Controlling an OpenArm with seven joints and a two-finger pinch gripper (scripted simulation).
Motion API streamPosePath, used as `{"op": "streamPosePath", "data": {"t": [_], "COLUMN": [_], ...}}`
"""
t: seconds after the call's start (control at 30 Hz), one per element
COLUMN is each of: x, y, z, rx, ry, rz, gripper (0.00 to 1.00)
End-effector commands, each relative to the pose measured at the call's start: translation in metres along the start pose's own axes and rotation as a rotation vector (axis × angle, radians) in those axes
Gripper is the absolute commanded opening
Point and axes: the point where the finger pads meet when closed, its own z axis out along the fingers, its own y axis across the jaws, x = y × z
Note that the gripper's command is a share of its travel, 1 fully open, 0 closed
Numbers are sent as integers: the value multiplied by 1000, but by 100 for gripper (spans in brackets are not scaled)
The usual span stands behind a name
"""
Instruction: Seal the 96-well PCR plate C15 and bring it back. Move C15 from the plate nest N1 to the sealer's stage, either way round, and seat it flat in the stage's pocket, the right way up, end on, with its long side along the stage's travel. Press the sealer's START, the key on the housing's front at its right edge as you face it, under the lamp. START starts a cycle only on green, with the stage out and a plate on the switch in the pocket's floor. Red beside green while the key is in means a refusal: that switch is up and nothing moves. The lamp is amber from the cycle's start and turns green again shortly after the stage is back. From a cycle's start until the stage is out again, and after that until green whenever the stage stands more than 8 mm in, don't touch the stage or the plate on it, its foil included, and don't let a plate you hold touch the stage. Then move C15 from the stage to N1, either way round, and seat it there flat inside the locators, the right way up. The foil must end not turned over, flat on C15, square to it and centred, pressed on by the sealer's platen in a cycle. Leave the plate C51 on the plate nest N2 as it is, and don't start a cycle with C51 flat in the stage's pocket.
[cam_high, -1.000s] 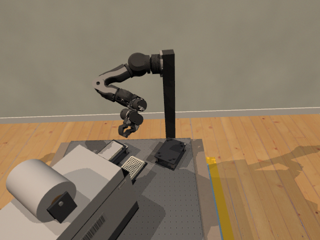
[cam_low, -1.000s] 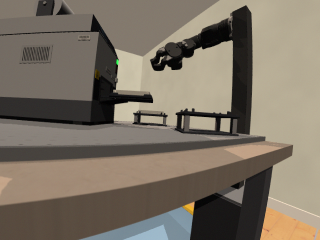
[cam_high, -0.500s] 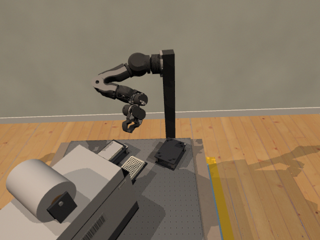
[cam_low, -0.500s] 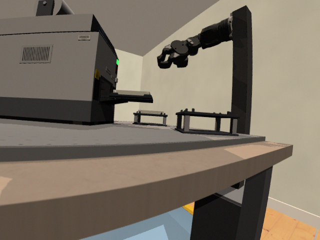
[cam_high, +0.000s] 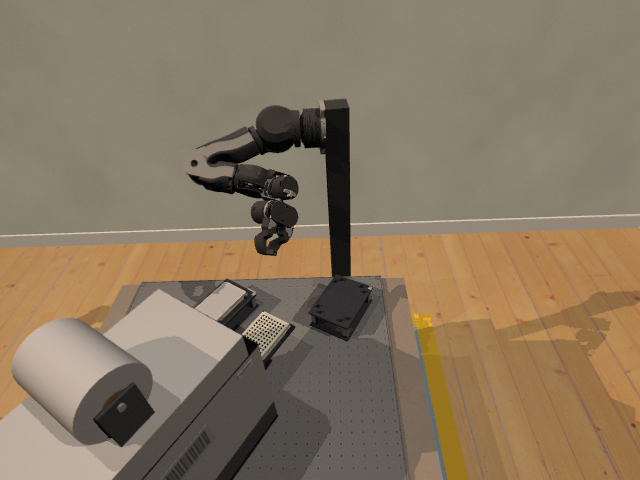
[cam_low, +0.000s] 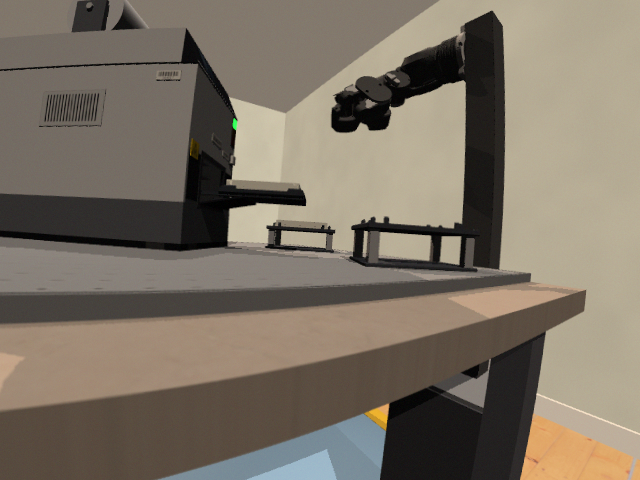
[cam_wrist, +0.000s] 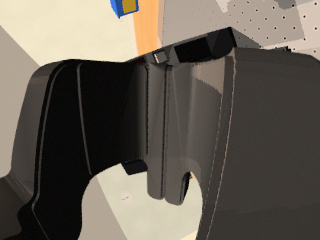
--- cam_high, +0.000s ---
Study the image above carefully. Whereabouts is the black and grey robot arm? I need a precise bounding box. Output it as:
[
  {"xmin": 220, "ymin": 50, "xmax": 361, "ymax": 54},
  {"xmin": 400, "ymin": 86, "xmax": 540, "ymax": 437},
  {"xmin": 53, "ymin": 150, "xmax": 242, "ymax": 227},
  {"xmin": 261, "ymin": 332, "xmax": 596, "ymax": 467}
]
[{"xmin": 182, "ymin": 101, "xmax": 326, "ymax": 202}]

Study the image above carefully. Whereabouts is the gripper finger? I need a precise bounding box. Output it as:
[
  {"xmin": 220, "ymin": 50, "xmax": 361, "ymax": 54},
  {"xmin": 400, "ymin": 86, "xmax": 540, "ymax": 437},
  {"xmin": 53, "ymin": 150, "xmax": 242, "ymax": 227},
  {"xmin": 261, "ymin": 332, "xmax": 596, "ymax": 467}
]
[
  {"xmin": 254, "ymin": 215, "xmax": 278, "ymax": 255},
  {"xmin": 267, "ymin": 226, "xmax": 294, "ymax": 256}
]

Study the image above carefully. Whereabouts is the beige well plate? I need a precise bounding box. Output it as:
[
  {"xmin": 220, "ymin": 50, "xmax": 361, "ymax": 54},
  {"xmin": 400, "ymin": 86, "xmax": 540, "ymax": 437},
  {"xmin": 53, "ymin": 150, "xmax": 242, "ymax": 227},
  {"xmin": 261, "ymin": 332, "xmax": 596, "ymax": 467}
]
[{"xmin": 242, "ymin": 312, "xmax": 291, "ymax": 360}]

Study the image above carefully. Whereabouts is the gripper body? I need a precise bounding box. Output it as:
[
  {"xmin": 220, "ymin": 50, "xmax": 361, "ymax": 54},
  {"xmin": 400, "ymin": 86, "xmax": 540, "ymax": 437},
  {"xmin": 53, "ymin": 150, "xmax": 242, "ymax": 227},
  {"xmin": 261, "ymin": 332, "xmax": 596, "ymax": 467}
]
[{"xmin": 251, "ymin": 200, "xmax": 298, "ymax": 234}]

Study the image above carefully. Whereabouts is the beige roll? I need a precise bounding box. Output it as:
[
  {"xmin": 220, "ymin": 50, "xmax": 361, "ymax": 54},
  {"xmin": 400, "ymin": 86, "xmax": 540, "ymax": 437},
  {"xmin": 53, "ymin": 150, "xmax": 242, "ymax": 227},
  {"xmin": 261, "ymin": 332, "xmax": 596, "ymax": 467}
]
[{"xmin": 11, "ymin": 318, "xmax": 153, "ymax": 445}]

